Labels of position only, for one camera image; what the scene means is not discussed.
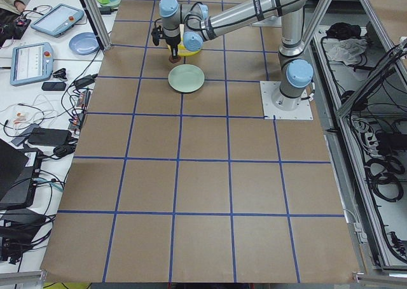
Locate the brown bun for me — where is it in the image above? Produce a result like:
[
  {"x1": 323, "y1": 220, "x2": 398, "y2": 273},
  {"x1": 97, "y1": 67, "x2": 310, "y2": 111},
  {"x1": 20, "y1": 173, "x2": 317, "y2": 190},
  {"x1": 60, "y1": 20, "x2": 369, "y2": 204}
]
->
[{"x1": 169, "y1": 55, "x2": 181, "y2": 63}]

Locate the teach pendant tablet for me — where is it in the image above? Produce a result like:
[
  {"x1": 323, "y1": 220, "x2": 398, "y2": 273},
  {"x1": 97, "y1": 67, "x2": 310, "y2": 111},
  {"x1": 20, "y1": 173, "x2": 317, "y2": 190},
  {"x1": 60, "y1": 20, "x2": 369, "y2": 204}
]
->
[
  {"x1": 10, "y1": 42, "x2": 53, "y2": 87},
  {"x1": 31, "y1": 4, "x2": 85, "y2": 37}
]

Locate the lower teach pendant tablet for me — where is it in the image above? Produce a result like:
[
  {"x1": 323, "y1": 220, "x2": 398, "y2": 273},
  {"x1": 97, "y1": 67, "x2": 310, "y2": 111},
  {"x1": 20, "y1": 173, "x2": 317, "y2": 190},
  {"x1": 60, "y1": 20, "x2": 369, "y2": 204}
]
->
[{"x1": 10, "y1": 42, "x2": 53, "y2": 87}]

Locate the black power adapter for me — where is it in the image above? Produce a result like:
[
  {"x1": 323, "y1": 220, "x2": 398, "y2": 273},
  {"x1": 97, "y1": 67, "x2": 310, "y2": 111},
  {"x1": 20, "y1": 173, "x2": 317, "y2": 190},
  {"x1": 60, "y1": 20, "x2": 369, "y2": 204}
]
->
[{"x1": 27, "y1": 128, "x2": 72, "y2": 146}]

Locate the blue round plate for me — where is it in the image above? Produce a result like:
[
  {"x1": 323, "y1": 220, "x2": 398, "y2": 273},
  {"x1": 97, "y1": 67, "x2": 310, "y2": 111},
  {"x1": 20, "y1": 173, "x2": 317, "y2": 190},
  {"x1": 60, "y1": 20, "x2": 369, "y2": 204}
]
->
[{"x1": 69, "y1": 32, "x2": 99, "y2": 55}]

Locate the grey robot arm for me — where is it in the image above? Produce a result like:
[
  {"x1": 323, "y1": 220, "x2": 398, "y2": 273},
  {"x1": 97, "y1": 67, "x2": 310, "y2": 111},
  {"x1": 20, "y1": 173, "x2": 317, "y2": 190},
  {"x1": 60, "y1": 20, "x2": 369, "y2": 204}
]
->
[{"x1": 151, "y1": 0, "x2": 307, "y2": 62}]

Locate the aluminium frame post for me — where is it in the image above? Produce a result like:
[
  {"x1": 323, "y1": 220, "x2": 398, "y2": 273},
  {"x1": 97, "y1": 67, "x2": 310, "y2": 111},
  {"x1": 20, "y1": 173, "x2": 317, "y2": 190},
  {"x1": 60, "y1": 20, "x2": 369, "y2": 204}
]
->
[{"x1": 79, "y1": 0, "x2": 111, "y2": 52}]

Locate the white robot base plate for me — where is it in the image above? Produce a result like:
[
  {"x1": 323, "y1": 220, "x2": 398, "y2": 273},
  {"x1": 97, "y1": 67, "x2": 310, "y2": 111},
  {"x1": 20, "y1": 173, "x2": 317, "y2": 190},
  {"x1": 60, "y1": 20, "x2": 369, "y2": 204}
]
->
[{"x1": 259, "y1": 81, "x2": 314, "y2": 120}]

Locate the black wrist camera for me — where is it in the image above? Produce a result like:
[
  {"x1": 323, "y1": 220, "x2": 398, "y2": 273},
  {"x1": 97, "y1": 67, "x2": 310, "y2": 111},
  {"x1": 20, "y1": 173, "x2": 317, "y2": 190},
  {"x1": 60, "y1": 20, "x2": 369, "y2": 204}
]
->
[{"x1": 151, "y1": 25, "x2": 163, "y2": 46}]

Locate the black laptop computer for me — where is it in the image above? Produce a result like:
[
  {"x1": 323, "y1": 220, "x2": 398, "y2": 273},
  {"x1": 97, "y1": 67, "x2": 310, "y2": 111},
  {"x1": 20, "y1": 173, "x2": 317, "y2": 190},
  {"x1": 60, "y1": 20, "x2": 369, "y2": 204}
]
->
[{"x1": 1, "y1": 140, "x2": 43, "y2": 210}]

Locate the upper teach pendant tablet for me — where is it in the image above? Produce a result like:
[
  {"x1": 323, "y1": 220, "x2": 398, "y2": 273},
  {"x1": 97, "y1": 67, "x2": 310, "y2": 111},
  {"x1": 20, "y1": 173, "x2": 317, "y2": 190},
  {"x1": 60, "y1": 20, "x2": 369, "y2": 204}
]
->
[{"x1": 31, "y1": 4, "x2": 85, "y2": 37}]

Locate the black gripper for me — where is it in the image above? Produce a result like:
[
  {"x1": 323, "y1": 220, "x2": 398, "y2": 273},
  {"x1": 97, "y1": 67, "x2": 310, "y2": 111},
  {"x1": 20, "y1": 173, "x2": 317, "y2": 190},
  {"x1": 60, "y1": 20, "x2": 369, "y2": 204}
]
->
[{"x1": 167, "y1": 40, "x2": 179, "y2": 57}]

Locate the pale green round plate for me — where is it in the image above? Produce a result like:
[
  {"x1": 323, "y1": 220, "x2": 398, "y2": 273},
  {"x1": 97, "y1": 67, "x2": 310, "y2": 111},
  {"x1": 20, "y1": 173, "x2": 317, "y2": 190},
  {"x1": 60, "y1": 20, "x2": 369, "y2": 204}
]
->
[{"x1": 168, "y1": 64, "x2": 205, "y2": 93}]

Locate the white crumpled cloth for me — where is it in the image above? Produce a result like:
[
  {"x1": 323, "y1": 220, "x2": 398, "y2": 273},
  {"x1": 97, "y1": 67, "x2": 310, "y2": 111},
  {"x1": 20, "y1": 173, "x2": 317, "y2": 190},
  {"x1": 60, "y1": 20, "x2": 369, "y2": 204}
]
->
[{"x1": 327, "y1": 38, "x2": 368, "y2": 66}]

